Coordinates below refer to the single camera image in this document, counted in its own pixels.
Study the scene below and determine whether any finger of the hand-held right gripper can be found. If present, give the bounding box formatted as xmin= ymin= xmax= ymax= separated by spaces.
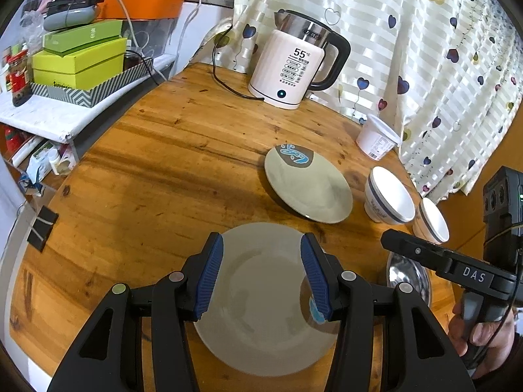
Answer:
xmin=381 ymin=229 xmax=453 ymax=282

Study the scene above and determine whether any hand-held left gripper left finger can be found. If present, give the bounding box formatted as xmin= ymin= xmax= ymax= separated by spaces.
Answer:
xmin=47 ymin=232 xmax=225 ymax=392

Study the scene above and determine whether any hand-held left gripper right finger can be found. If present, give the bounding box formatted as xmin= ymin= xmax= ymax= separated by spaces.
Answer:
xmin=300 ymin=233 xmax=477 ymax=392

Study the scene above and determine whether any stainless steel bowl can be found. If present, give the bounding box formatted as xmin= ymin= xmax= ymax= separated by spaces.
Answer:
xmin=386 ymin=252 xmax=432 ymax=307

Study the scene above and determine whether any white bowl blue stripe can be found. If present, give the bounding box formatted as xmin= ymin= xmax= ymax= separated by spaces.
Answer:
xmin=413 ymin=197 xmax=450 ymax=243
xmin=365 ymin=166 xmax=416 ymax=224

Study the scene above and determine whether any pale green plate blue motif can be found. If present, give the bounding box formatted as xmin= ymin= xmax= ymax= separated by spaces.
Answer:
xmin=264 ymin=144 xmax=354 ymax=224
xmin=193 ymin=222 xmax=348 ymax=377

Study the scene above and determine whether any person's right forearm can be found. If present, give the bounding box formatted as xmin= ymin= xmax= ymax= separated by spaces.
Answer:
xmin=503 ymin=331 xmax=523 ymax=380

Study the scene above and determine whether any person's right hand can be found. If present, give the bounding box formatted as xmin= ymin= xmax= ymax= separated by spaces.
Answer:
xmin=448 ymin=310 xmax=519 ymax=377

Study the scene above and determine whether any wooden cabinet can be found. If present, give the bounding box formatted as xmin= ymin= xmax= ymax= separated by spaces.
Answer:
xmin=438 ymin=147 xmax=523 ymax=264

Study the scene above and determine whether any white plastic tub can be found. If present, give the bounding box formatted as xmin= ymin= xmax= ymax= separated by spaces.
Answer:
xmin=356 ymin=113 xmax=400 ymax=161

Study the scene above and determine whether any black binder clip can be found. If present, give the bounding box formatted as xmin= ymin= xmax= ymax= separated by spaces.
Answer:
xmin=26 ymin=224 xmax=52 ymax=253
xmin=36 ymin=206 xmax=58 ymax=227

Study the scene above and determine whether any striped curtain with hearts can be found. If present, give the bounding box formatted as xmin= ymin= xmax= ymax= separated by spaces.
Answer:
xmin=212 ymin=0 xmax=523 ymax=205

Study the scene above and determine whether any grey striped cardboard box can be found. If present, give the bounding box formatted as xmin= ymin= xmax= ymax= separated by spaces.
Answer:
xmin=30 ymin=57 xmax=155 ymax=109

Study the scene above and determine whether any white shelf board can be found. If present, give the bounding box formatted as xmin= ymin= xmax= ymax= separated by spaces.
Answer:
xmin=0 ymin=54 xmax=177 ymax=144

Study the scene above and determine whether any lime green cardboard box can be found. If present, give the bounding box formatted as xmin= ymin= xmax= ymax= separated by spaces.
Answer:
xmin=32 ymin=38 xmax=128 ymax=90

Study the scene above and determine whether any dark green cardboard box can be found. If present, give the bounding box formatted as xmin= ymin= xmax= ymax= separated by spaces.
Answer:
xmin=42 ymin=20 xmax=124 ymax=55

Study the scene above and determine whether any red label jar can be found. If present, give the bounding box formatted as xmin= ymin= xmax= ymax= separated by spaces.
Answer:
xmin=9 ymin=47 xmax=32 ymax=107

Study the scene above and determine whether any clear storage box orange lid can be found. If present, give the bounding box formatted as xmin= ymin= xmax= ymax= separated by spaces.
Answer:
xmin=96 ymin=0 xmax=185 ymax=58

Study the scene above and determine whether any black kettle power cord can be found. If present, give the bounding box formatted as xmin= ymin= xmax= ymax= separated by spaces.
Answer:
xmin=211 ymin=24 xmax=266 ymax=101

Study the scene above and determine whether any white electric kettle black handle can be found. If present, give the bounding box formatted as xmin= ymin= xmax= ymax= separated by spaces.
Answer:
xmin=248 ymin=9 xmax=352 ymax=111

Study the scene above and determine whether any white cable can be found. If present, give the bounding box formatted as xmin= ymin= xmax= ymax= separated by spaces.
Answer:
xmin=102 ymin=0 xmax=142 ymax=56

